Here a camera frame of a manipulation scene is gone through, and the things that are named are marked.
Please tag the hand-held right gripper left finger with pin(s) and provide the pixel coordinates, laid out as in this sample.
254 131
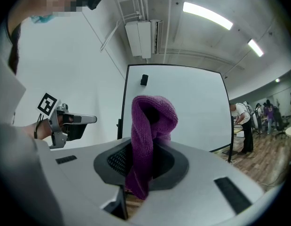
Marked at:
79 168

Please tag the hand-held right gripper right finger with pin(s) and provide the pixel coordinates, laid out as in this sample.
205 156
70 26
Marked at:
206 187

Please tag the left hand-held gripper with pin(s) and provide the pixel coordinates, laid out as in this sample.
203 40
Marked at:
54 126

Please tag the purple cloth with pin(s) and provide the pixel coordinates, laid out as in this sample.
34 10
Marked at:
140 138

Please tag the white whiteboard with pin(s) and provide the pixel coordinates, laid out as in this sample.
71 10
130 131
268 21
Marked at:
194 102

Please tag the person's left forearm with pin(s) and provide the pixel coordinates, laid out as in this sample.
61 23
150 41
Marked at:
45 131

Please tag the black whiteboard eraser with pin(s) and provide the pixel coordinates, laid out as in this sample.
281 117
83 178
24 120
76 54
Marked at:
144 80

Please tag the black wrist band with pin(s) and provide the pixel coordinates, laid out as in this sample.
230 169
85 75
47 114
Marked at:
38 126

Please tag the person's grey shirt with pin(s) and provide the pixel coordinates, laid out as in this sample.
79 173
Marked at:
18 173

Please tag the small wooden black-legged desk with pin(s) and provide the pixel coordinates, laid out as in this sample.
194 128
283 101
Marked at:
238 131

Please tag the white air conditioner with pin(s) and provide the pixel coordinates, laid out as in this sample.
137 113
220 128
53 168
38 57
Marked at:
143 39

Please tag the black office chair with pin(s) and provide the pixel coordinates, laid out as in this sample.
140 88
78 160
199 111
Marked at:
281 123

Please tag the ceiling strip light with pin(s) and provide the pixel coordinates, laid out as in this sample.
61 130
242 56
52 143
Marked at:
255 47
206 14

